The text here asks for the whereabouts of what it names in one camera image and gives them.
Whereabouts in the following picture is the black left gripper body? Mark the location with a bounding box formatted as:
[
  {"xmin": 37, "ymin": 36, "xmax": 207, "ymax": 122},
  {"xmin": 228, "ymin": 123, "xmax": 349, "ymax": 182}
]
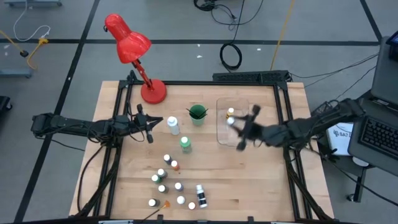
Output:
[{"xmin": 129, "ymin": 104, "xmax": 154, "ymax": 144}]

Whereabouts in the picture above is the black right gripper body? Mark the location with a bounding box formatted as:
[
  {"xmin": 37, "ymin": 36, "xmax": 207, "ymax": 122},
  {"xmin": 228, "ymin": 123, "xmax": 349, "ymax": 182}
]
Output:
[{"xmin": 236, "ymin": 105, "xmax": 265, "ymax": 152}]

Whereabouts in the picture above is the clear plastic bin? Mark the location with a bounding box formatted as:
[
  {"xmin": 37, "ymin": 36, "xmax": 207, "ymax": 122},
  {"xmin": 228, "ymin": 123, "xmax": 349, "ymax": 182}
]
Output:
[{"xmin": 216, "ymin": 96, "xmax": 251, "ymax": 147}]

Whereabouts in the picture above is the large white paint bottle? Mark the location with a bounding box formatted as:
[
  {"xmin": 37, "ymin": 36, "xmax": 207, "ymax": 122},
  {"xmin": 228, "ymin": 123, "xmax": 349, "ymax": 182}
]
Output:
[{"xmin": 166, "ymin": 115, "xmax": 181, "ymax": 136}]

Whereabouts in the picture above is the large green paint bottle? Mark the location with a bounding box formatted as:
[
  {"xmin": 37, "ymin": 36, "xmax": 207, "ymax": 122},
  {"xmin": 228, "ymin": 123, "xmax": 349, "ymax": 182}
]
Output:
[{"xmin": 179, "ymin": 136, "xmax": 193, "ymax": 154}]

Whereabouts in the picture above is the green plastic cup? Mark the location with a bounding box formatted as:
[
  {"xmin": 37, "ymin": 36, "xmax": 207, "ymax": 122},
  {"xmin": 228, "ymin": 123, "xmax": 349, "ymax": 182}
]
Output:
[{"xmin": 188, "ymin": 105, "xmax": 207, "ymax": 128}]

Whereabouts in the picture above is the black power strip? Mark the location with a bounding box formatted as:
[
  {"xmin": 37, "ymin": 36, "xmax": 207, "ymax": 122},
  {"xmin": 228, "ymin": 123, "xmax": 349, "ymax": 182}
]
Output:
[{"xmin": 212, "ymin": 70, "xmax": 293, "ymax": 84}]

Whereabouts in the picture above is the black power adapter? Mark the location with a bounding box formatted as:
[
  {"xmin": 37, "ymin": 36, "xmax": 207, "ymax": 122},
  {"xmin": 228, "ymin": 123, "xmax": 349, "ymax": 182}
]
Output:
[{"xmin": 312, "ymin": 101, "xmax": 333, "ymax": 118}]

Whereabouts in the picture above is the red desk lamp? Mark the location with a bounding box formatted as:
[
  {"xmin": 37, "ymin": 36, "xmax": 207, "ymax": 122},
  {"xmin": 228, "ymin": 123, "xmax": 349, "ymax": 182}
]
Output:
[{"xmin": 103, "ymin": 13, "xmax": 168, "ymax": 105}]

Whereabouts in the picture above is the white cardboard box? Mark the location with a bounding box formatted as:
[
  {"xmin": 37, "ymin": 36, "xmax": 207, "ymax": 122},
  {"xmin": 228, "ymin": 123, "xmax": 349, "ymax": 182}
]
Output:
[{"xmin": 326, "ymin": 123, "xmax": 354, "ymax": 156}]

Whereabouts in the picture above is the white round disc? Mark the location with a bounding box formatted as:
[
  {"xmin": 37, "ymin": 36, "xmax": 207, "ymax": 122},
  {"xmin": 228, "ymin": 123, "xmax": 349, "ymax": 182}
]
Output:
[{"xmin": 351, "ymin": 156, "xmax": 370, "ymax": 167}]

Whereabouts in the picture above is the grey laptop black keyboard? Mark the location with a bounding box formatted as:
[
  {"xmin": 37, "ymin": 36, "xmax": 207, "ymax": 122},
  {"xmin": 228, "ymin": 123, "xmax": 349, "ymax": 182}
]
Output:
[{"xmin": 347, "ymin": 98, "xmax": 398, "ymax": 177}]

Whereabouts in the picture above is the grey table foot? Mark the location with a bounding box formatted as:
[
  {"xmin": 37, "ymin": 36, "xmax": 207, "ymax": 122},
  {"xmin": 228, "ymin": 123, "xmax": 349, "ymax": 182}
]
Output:
[
  {"xmin": 0, "ymin": 68, "xmax": 34, "ymax": 78},
  {"xmin": 3, "ymin": 0, "xmax": 63, "ymax": 7}
]

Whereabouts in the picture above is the grey monitor back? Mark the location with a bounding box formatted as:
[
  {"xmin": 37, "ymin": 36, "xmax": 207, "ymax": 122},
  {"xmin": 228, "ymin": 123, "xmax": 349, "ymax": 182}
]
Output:
[{"xmin": 369, "ymin": 35, "xmax": 398, "ymax": 106}]

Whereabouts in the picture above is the black caster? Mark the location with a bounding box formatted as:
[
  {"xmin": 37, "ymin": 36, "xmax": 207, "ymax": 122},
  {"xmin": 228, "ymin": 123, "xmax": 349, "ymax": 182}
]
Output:
[{"xmin": 0, "ymin": 95, "xmax": 12, "ymax": 114}]

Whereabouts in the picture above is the black device blue screen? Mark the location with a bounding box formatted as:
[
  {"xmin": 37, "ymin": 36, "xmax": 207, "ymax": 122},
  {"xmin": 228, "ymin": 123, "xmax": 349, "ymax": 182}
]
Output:
[{"xmin": 386, "ymin": 30, "xmax": 398, "ymax": 60}]

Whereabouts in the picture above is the coiled black cable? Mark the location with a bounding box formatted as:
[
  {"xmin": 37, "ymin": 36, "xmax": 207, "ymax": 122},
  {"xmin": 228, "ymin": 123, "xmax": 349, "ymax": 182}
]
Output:
[{"xmin": 218, "ymin": 42, "xmax": 243, "ymax": 72}]

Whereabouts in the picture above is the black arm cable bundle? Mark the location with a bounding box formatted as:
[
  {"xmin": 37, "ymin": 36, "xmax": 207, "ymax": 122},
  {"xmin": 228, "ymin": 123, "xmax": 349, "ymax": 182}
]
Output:
[{"xmin": 76, "ymin": 142, "xmax": 108, "ymax": 215}]

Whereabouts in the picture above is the long yellow cable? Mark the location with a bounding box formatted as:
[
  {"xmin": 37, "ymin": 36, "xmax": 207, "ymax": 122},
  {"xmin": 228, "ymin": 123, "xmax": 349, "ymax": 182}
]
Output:
[{"xmin": 269, "ymin": 0, "xmax": 296, "ymax": 71}]

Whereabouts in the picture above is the long black cable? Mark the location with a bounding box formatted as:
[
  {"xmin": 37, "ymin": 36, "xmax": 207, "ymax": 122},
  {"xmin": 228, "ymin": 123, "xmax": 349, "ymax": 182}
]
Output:
[{"xmin": 210, "ymin": 0, "xmax": 265, "ymax": 46}]

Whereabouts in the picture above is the thin black cable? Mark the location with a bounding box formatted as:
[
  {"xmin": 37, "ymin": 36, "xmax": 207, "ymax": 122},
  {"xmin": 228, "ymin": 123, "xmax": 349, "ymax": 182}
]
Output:
[{"xmin": 289, "ymin": 53, "xmax": 379, "ymax": 80}]

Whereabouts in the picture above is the yellow extension cord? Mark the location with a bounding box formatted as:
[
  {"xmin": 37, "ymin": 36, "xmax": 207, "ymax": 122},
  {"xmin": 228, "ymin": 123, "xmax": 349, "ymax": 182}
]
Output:
[{"xmin": 0, "ymin": 29, "xmax": 50, "ymax": 70}]

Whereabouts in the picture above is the white cable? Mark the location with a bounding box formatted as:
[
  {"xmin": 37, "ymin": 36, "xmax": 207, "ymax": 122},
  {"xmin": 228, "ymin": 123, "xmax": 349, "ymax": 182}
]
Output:
[{"xmin": 12, "ymin": 0, "xmax": 51, "ymax": 42}]

